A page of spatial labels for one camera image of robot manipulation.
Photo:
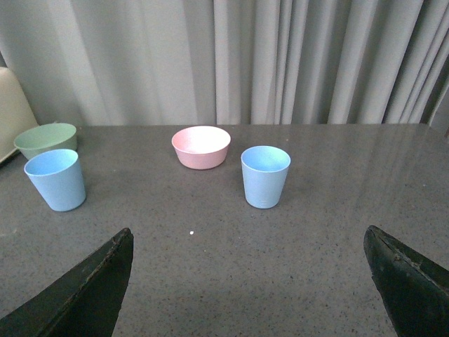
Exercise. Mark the white toaster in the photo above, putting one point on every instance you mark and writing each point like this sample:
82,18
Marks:
16,114

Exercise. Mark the blue cup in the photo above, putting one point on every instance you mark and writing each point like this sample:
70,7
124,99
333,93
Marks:
58,178
264,170

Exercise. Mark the grey curtain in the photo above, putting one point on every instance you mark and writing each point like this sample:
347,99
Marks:
229,62

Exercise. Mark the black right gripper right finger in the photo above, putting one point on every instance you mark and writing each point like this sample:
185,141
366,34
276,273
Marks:
414,289

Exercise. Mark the pink bowl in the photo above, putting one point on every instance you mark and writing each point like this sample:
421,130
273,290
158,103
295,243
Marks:
201,147

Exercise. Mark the green bowl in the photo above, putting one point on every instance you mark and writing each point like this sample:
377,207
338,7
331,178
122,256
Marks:
45,138

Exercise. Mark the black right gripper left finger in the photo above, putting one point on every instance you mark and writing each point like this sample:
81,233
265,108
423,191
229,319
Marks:
85,301

